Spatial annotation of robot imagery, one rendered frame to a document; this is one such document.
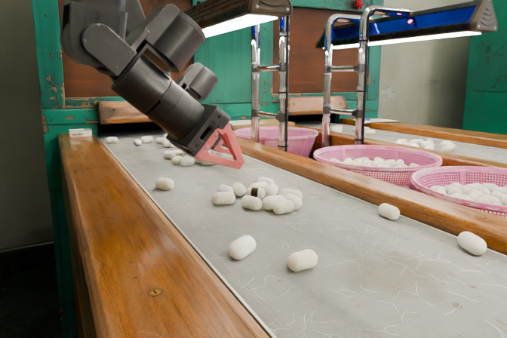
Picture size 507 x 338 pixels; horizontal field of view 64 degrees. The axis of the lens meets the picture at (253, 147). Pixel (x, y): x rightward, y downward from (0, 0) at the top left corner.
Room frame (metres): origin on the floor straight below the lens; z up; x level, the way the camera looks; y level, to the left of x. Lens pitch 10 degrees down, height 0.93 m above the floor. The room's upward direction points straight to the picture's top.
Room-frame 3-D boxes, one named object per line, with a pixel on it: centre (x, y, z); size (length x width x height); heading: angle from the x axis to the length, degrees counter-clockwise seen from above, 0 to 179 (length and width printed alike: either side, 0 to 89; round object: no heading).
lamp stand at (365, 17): (1.20, -0.33, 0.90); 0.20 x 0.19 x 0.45; 27
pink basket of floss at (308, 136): (1.26, -0.07, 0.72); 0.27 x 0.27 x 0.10
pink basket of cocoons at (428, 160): (0.87, -0.27, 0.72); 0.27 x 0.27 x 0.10
